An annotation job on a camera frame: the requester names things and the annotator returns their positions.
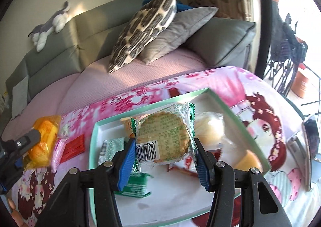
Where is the pink sofa seat cover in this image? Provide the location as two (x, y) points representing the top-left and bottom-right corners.
(2, 48), (208, 141)

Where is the red flat snack packet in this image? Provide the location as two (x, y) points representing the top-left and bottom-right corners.
(60, 134), (85, 164)

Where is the light grey cloth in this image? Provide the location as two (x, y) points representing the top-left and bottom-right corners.
(11, 76), (28, 119)

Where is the green-edged cracker packet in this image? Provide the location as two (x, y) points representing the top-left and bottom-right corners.
(130, 102), (196, 165)

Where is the orange yellow snack bar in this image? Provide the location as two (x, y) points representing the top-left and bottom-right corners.
(120, 114), (148, 137)

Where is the orange bucket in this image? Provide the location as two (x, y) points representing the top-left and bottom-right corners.
(291, 63), (309, 98)

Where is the smartphone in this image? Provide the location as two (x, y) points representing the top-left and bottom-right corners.
(286, 114), (320, 191)

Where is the clear wrapped bun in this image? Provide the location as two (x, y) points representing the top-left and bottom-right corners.
(194, 111), (234, 150)

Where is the black folding rack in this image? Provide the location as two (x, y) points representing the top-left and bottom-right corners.
(263, 0), (308, 96)

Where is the pink snack bag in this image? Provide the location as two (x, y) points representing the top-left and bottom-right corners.
(51, 139), (66, 173)

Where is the black cream patterned pillow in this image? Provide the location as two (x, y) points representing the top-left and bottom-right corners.
(108, 0), (177, 73)

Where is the pink cartoon blanket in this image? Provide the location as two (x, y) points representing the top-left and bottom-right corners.
(7, 65), (317, 227)

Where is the blue cloth behind pillows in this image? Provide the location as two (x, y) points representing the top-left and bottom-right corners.
(142, 0), (193, 12)

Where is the yellow orange snack bag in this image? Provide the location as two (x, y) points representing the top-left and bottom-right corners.
(23, 115), (61, 170)

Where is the mint green tray box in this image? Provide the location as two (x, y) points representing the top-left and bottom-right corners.
(89, 88), (271, 226)

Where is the small green white packet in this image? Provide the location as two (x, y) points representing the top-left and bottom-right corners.
(97, 137), (125, 166)

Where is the grey white plush dog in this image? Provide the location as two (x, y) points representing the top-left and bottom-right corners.
(28, 1), (70, 52)

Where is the grey sofa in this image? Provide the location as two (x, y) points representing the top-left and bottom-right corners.
(5, 0), (256, 101)

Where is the green boxed snack packet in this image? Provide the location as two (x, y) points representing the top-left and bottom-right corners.
(115, 160), (153, 198)

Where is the grey pillow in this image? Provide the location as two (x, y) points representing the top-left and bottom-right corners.
(138, 6), (219, 64)

